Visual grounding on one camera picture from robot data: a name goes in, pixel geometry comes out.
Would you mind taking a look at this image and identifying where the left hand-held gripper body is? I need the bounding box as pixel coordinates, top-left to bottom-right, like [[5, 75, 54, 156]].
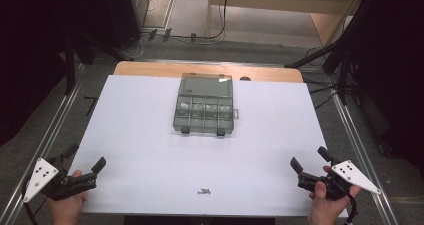
[[21, 154, 98, 204]]

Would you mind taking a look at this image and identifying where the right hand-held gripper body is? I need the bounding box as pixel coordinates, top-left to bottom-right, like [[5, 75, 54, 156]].
[[297, 159, 382, 202]]

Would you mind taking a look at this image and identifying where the grey clear plastic compartment box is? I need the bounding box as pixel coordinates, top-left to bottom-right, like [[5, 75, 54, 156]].
[[172, 72, 240, 138]]

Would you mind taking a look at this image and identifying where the person's left hand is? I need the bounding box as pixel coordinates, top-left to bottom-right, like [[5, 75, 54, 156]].
[[46, 170, 90, 225]]

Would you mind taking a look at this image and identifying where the person's right hand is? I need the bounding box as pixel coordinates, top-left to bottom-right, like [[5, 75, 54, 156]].
[[307, 165, 362, 225]]

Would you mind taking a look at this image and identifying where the white table board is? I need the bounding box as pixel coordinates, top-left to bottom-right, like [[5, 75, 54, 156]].
[[68, 74, 350, 219]]

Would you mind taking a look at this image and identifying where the black metal stand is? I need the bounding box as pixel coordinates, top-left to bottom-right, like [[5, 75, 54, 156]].
[[58, 28, 134, 97]]

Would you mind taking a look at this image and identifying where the black tripod stand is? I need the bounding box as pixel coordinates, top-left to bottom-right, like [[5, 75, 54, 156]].
[[284, 24, 361, 107]]

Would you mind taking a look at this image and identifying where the dark curtain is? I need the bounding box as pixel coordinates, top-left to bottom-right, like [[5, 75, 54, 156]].
[[346, 0, 424, 171], [0, 0, 111, 148]]

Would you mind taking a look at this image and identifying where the wooden table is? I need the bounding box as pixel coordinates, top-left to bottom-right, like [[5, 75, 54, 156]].
[[113, 60, 305, 84]]

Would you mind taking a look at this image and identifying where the black cabinet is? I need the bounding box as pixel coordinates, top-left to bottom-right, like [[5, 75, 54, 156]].
[[103, 0, 150, 50]]

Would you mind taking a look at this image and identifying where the light wooden furniture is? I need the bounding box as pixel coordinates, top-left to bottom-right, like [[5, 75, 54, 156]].
[[206, 0, 368, 48]]

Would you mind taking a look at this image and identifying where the aluminium floor rail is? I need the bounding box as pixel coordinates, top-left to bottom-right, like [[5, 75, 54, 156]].
[[328, 79, 400, 225], [0, 63, 86, 225]]

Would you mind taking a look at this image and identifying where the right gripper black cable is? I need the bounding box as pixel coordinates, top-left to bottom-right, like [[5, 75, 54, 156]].
[[339, 184, 359, 225]]

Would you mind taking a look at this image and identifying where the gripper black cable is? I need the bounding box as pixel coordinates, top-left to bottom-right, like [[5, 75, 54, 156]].
[[21, 178, 48, 225], [339, 184, 359, 225]]

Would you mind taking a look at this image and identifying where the black angled floor bracket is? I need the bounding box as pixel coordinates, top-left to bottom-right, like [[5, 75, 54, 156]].
[[82, 95, 100, 117]]

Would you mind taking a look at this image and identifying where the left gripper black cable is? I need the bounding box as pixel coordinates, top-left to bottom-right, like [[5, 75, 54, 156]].
[[21, 178, 48, 225]]

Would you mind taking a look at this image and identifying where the white floor cable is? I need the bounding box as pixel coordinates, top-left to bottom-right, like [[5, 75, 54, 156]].
[[118, 34, 149, 61]]

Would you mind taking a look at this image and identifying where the long black floor cable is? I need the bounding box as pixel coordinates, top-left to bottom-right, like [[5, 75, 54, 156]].
[[141, 0, 230, 43]]

